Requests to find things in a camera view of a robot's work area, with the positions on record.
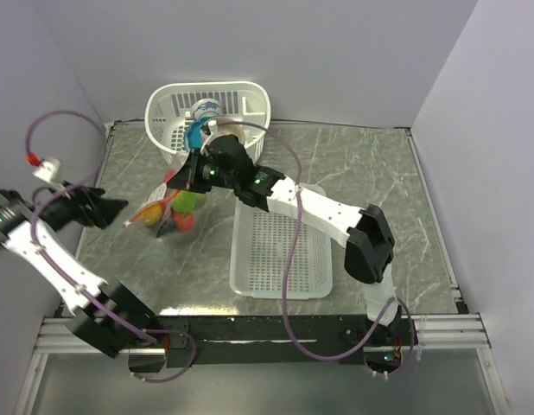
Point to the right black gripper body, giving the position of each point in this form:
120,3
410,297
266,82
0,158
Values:
207,175

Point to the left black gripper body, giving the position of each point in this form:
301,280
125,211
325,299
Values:
66,210

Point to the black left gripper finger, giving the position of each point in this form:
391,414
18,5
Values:
89,194
107,210

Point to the clear zip top bag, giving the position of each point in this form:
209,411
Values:
164,196

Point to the green fake lime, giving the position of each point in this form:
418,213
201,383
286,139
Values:
186,202

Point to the red fake apple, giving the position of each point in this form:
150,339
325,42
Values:
183,221

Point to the yellow fake lemon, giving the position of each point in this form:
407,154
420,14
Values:
151,215

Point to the dark fake grapes bunch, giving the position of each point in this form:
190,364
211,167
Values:
167,226

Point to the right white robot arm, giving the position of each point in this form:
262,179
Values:
221,161

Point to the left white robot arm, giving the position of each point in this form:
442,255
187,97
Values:
106,316

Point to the blue scalloped plate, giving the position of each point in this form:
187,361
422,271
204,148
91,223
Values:
192,135

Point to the beige ceramic bowl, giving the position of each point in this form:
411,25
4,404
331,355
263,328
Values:
220,130

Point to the blue floral white bowl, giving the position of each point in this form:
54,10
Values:
206,108

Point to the white round dish rack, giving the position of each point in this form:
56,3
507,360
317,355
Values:
173,109

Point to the white perforated rectangular basket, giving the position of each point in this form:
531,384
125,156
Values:
260,246

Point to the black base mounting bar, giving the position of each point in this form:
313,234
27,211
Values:
177,348

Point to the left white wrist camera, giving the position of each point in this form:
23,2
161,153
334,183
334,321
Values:
48,170

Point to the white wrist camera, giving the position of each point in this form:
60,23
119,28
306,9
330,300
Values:
48,170
209,132

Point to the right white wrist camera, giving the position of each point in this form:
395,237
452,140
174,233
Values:
209,132

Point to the aluminium frame rail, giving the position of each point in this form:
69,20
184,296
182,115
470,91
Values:
432,331

